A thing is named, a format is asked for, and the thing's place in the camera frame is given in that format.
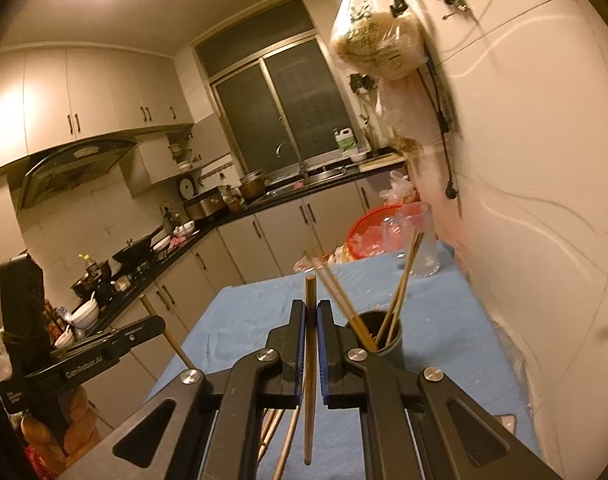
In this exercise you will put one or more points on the dark grey utensil holder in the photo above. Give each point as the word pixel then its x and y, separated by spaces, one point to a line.
pixel 391 350

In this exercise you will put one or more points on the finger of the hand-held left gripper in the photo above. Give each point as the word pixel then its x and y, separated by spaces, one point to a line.
pixel 143 330

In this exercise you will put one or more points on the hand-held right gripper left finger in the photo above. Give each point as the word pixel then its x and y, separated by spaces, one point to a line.
pixel 298 345

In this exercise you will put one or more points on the round dial kitchen scale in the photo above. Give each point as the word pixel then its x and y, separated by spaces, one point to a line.
pixel 186 187

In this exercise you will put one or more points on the large white bowl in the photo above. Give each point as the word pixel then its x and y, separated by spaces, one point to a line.
pixel 83 314

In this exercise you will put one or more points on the person's left hand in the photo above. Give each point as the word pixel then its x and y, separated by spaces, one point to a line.
pixel 81 420

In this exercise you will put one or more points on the small white bowl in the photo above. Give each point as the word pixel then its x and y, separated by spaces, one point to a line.
pixel 63 339

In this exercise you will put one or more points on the clear glass pitcher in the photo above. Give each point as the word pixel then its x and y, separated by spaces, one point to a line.
pixel 426 255

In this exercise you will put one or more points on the white dish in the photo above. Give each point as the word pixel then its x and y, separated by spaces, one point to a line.
pixel 186 230

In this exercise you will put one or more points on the beige upper kitchen cabinets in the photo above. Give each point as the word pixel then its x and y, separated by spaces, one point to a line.
pixel 83 95

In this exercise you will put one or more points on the black kitchen countertop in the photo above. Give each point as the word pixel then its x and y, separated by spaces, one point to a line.
pixel 223 220

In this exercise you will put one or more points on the beige lower kitchen cabinets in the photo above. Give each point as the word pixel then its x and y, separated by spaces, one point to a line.
pixel 284 225

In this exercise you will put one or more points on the dark sauce bottles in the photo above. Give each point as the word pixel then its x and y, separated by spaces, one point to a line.
pixel 51 317

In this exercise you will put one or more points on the metal sink faucet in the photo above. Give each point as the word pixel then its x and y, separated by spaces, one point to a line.
pixel 283 149

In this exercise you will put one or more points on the black pot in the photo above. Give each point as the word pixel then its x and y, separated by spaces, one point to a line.
pixel 83 286

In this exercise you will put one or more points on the clear crumpled plastic bag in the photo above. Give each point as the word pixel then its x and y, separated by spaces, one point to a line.
pixel 399 187

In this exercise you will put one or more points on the blue towel table cover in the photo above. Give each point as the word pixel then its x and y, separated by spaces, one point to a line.
pixel 434 320

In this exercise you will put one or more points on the hanging bag of noodles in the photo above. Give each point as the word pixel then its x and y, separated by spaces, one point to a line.
pixel 379 40

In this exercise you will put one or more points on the hanging plastic bags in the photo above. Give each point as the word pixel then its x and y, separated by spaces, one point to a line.
pixel 401 110

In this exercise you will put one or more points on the kitchen window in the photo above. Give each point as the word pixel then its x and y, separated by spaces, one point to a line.
pixel 279 95

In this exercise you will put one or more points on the copper cooking pot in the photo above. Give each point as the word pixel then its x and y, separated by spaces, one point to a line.
pixel 252 186

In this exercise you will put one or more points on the silver countertop appliance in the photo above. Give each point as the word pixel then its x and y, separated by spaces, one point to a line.
pixel 206 206

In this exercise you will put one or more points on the green label detergent bottle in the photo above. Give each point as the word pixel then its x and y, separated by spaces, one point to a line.
pixel 345 141

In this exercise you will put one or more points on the red plastic basket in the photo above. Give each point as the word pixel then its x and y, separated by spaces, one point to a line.
pixel 369 232

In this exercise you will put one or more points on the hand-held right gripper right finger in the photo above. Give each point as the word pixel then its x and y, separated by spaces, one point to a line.
pixel 322 345

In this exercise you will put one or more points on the beige kitchen cabinets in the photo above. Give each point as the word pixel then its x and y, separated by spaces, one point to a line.
pixel 284 225
pixel 83 95

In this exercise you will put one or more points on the wooden chopstick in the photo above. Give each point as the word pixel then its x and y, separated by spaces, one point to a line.
pixel 181 352
pixel 285 445
pixel 271 432
pixel 308 435

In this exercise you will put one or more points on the cooking oil bottle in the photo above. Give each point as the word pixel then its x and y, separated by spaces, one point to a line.
pixel 88 267

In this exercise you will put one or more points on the bundle of wooden chopsticks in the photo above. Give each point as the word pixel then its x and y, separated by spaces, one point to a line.
pixel 401 287

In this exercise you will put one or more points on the black range hood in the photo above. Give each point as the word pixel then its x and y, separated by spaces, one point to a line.
pixel 73 165

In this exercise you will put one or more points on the black wok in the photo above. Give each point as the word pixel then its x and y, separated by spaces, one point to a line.
pixel 136 251

